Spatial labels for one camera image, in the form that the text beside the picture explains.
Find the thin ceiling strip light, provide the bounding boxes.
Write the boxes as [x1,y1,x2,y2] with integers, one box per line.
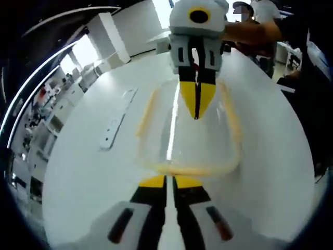
[6,65,62,149]

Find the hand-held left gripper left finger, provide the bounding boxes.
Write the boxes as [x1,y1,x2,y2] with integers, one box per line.
[78,174,168,250]

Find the row of white desks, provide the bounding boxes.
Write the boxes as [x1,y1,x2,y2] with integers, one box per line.
[23,72,88,157]

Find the white flat strip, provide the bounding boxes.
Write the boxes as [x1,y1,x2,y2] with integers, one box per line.
[99,87,139,150]

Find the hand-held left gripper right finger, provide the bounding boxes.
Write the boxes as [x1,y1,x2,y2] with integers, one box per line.
[172,176,271,250]

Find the long ceiling strip light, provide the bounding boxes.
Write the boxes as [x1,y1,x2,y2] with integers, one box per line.
[0,42,76,136]

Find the clear storage box yellow latches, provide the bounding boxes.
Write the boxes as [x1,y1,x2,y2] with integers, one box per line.
[133,79,244,178]

